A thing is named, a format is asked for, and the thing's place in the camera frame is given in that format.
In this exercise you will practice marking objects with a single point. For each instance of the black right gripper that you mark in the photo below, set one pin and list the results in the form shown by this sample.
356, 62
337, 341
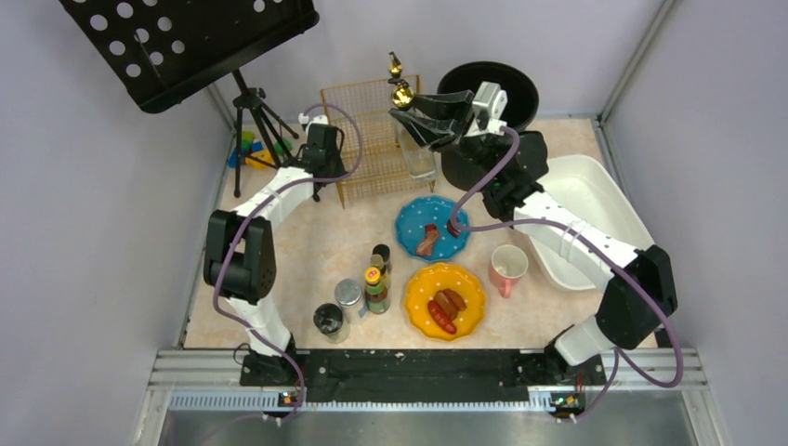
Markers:
462, 120

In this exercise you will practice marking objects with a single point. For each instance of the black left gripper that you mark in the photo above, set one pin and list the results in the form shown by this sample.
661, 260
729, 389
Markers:
314, 158

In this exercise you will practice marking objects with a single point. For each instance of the clear bottle gold pump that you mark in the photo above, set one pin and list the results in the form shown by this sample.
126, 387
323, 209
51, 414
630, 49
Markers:
420, 162
395, 67

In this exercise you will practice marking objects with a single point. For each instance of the yellow cap sauce bottle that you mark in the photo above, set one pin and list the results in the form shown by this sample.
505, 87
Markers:
376, 293

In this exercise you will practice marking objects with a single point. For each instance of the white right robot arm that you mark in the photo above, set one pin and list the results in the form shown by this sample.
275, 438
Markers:
638, 288

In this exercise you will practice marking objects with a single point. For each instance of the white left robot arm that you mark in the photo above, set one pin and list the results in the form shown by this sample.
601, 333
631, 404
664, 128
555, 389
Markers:
240, 262

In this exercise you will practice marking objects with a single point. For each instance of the black plastic trash bin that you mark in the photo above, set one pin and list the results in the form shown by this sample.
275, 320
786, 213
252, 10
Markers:
522, 106

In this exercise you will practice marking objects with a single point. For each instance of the yellow toy block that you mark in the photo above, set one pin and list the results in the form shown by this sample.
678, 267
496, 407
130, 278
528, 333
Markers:
260, 160

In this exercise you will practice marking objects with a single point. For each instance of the blue toy block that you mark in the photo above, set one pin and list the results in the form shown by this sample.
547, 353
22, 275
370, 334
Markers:
231, 162

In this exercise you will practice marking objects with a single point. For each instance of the lime green toy block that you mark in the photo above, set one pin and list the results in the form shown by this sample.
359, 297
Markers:
247, 140

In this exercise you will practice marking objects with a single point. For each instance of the black tripod stand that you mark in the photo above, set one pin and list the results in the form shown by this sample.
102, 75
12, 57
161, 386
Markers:
253, 101

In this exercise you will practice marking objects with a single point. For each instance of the curved dark sausage piece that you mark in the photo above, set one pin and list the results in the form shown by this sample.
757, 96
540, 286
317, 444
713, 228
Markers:
452, 229

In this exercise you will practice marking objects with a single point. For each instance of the blue dotted plate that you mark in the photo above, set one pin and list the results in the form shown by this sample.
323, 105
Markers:
422, 229

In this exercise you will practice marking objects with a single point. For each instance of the black cap spice bottle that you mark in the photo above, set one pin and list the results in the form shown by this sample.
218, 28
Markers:
384, 251

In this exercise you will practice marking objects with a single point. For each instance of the small yellow spice bottle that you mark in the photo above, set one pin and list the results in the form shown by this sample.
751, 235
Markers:
377, 261

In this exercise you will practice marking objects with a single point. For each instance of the silver lid shaker jar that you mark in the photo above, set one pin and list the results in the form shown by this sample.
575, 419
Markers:
349, 296

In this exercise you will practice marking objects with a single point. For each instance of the white plastic basin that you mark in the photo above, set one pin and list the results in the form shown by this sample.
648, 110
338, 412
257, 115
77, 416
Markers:
581, 184

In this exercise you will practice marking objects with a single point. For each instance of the pink mug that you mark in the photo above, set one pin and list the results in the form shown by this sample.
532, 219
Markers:
508, 264

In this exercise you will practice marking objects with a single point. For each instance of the black lid grinder jar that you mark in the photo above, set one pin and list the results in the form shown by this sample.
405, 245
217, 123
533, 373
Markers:
330, 321

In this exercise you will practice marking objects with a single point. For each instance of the yellow dotted plate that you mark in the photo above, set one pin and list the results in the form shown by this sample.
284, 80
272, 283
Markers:
426, 282

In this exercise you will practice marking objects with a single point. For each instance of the brown sausage rear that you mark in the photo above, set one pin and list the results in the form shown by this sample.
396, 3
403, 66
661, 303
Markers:
457, 300

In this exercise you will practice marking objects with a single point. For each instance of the brown sausage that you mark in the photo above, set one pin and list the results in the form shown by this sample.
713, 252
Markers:
457, 300
446, 305

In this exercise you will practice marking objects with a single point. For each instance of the black perforated music stand tray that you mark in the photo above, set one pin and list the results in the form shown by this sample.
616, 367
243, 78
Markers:
166, 51

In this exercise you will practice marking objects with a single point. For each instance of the brown sausage middle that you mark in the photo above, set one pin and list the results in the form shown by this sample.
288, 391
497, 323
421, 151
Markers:
446, 305

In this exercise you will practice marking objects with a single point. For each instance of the red sausage front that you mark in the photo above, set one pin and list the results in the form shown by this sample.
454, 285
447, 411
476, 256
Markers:
441, 318

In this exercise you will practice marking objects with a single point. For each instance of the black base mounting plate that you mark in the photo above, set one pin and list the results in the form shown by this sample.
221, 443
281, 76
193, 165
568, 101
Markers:
433, 375

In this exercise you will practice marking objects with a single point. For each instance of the yellow wire rack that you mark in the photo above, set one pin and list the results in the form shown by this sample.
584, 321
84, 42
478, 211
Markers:
383, 168

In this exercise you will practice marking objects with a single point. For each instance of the aluminium frame rail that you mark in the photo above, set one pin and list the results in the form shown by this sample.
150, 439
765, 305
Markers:
209, 379

